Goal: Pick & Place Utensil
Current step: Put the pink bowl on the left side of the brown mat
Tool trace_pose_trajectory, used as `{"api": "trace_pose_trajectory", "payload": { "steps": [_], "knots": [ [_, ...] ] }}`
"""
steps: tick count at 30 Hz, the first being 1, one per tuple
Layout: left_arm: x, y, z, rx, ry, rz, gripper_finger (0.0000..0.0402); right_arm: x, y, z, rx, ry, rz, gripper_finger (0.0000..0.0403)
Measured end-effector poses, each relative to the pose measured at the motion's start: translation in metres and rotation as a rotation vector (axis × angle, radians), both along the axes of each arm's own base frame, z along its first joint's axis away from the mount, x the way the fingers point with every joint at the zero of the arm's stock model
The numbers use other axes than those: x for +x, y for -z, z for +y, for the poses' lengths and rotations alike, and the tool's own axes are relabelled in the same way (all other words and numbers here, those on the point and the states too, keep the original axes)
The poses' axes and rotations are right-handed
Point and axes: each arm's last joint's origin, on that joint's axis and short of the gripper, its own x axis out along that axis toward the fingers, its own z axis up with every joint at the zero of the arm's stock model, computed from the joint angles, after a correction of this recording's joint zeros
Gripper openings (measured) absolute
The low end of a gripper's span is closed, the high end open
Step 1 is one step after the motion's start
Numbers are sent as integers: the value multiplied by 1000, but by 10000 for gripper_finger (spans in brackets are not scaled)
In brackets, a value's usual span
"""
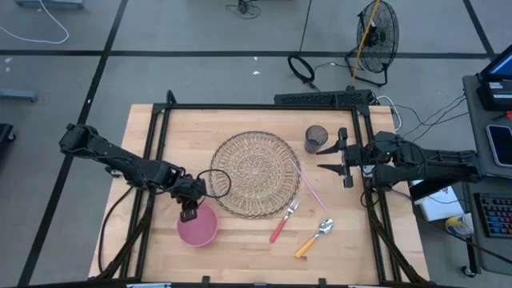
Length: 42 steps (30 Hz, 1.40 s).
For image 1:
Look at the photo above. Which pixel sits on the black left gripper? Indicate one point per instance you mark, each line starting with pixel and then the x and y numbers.
pixel 190 200

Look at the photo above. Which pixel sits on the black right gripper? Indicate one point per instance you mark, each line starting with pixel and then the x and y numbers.
pixel 356 160

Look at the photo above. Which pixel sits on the pink bowl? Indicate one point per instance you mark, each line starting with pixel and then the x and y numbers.
pixel 200 232

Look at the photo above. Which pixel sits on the pink drinking straw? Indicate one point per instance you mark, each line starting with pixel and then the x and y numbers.
pixel 310 186

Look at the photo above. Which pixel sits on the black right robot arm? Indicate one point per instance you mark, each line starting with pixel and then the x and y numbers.
pixel 440 164

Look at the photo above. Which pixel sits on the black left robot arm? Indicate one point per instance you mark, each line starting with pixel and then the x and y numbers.
pixel 120 160

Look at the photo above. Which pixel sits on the grey faceted plastic tumbler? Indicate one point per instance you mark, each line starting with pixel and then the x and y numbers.
pixel 316 140

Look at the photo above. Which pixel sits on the black perforated bar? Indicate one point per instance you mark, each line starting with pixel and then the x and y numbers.
pixel 320 98

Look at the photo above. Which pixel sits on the round woven straw placemat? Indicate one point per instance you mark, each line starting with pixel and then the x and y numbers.
pixel 252 172

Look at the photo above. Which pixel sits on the silver strut plate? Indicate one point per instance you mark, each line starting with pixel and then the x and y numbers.
pixel 148 285

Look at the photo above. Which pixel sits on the white box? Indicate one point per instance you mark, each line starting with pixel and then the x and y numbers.
pixel 440 206

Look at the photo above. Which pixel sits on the black floor fan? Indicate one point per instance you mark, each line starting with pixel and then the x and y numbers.
pixel 386 48

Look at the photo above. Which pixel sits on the grey operator desk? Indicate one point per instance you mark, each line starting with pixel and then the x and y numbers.
pixel 476 132

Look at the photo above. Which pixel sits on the small black desktop box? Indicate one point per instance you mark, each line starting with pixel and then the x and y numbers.
pixel 486 100

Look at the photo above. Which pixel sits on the black smartphone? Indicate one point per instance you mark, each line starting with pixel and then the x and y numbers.
pixel 502 146

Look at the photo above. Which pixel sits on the black backlit keyboard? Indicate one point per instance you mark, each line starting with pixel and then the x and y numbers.
pixel 496 216

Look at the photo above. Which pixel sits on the large computer monitor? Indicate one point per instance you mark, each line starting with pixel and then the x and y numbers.
pixel 502 66

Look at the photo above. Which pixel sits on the grey stand foot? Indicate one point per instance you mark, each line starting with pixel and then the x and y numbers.
pixel 18 95

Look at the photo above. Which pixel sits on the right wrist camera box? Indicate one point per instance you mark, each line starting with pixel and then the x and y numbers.
pixel 386 144

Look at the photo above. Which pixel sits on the black frame clamp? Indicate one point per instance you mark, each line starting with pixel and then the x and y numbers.
pixel 322 282
pixel 206 280
pixel 171 99

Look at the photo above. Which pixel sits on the black aluminium table frame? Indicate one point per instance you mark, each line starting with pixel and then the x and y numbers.
pixel 260 106

